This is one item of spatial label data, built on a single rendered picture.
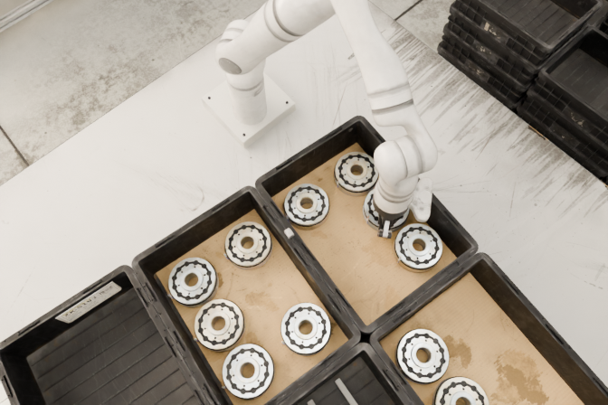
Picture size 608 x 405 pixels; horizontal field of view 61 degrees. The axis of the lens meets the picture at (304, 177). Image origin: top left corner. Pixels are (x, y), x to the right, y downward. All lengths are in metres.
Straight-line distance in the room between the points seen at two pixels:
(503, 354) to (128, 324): 0.78
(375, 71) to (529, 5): 1.36
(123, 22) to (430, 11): 1.51
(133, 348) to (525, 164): 1.06
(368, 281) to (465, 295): 0.21
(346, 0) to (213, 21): 1.88
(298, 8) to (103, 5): 2.03
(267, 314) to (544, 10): 1.51
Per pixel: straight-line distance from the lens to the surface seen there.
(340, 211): 1.19
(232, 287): 1.15
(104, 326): 1.21
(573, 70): 2.15
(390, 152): 0.84
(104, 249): 1.40
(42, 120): 2.59
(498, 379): 1.16
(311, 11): 0.95
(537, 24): 2.08
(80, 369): 1.22
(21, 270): 1.48
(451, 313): 1.16
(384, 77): 0.83
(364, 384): 1.11
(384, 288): 1.14
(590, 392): 1.16
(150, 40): 2.67
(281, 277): 1.14
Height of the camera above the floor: 1.94
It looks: 65 degrees down
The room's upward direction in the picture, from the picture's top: 4 degrees counter-clockwise
